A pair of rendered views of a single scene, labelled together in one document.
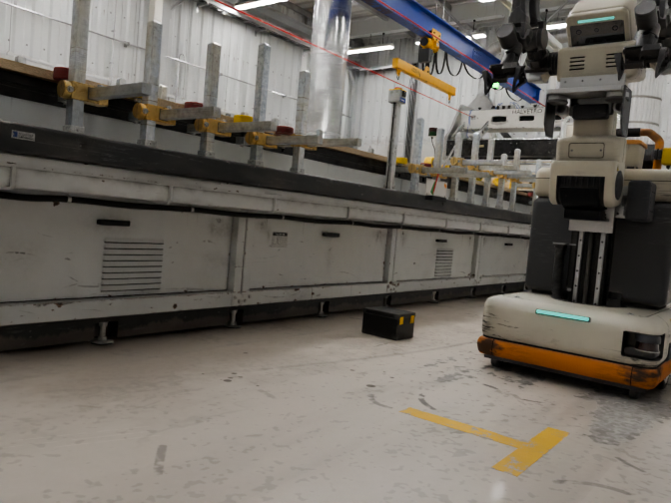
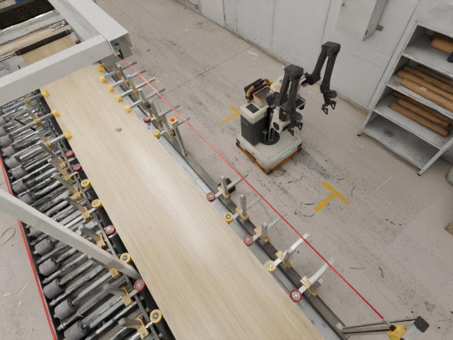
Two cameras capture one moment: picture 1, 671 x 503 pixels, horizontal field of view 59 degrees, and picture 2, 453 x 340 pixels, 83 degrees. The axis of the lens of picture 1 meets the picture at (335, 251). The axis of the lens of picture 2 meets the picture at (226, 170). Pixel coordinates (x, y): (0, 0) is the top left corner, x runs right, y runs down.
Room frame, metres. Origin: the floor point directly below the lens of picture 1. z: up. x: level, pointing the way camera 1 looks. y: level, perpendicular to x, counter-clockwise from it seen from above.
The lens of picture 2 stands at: (2.08, 1.20, 2.87)
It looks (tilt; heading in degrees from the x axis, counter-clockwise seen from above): 56 degrees down; 293
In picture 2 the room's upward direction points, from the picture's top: 9 degrees counter-clockwise
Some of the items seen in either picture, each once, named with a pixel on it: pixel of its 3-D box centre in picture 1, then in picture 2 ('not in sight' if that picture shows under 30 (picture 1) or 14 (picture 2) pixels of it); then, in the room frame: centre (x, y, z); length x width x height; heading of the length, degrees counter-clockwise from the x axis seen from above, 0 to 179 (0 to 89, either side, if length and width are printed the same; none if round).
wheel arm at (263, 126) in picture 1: (229, 128); (266, 228); (2.14, 0.42, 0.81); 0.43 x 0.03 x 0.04; 53
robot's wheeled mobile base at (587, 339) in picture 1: (585, 331); (268, 142); (2.35, -1.02, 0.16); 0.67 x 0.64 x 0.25; 142
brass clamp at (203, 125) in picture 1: (213, 127); (261, 235); (2.17, 0.48, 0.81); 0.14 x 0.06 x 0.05; 143
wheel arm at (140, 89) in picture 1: (101, 94); (313, 278); (1.74, 0.72, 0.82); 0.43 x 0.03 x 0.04; 53
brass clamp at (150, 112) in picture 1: (154, 114); (284, 259); (1.97, 0.63, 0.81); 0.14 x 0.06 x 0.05; 143
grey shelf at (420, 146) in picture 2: not in sight; (429, 100); (0.70, -1.42, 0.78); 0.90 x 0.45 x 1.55; 143
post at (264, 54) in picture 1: (260, 105); (243, 208); (2.35, 0.34, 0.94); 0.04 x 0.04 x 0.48; 53
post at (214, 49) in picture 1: (209, 110); (263, 235); (2.15, 0.49, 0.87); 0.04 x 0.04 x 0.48; 53
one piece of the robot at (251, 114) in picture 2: (602, 226); (264, 115); (2.42, -1.08, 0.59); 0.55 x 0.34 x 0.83; 52
